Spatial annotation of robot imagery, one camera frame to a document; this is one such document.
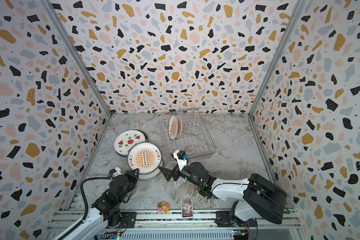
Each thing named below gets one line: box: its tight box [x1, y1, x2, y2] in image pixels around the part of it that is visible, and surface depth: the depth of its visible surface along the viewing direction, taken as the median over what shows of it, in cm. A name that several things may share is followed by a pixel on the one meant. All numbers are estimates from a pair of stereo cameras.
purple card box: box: [180, 198, 194, 219], surface depth 78 cm
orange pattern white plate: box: [127, 142, 163, 181], surface depth 90 cm
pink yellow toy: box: [157, 200, 171, 213], surface depth 78 cm
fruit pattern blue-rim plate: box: [114, 129, 149, 157], surface depth 105 cm
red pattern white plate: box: [138, 166, 161, 181], surface depth 89 cm
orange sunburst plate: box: [168, 114, 178, 141], surface depth 105 cm
